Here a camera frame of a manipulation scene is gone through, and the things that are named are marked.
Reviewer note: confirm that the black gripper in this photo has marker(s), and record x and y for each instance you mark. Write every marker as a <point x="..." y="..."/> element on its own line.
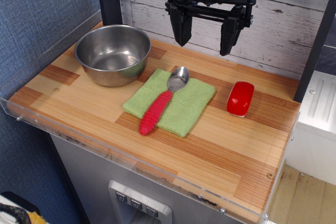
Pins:
<point x="235" y="15"/>

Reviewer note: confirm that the stainless steel pot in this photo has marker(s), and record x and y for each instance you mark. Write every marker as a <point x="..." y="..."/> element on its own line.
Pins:
<point x="114" y="55"/>

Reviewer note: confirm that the white toy sink counter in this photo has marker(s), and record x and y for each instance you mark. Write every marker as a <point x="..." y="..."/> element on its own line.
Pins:
<point x="311" y="148"/>

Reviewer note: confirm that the clear acrylic counter guard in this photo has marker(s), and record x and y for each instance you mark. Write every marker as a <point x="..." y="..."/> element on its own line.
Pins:
<point x="225" y="161"/>

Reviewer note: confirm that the red and white toy block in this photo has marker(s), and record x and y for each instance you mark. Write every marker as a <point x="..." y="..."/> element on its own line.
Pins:
<point x="240" y="98"/>

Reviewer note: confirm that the green folded cloth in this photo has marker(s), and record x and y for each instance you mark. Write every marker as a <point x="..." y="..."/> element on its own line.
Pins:
<point x="182" y="111"/>

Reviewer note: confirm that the silver toy fridge cabinet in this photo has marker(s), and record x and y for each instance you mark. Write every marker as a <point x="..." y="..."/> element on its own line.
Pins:
<point x="90" y="175"/>

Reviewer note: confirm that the silver dispenser button panel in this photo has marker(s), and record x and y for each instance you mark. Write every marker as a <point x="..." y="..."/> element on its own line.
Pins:
<point x="132" y="206"/>

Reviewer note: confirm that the black yellow object bottom left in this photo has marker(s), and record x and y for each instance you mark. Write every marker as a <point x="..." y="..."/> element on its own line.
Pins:
<point x="15" y="209"/>

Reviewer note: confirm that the red handled metal spoon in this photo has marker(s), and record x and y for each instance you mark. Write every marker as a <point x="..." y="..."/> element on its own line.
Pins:
<point x="176" y="81"/>

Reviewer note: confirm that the right dark grey post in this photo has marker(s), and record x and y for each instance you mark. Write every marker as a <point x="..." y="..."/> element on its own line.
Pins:
<point x="316" y="49"/>

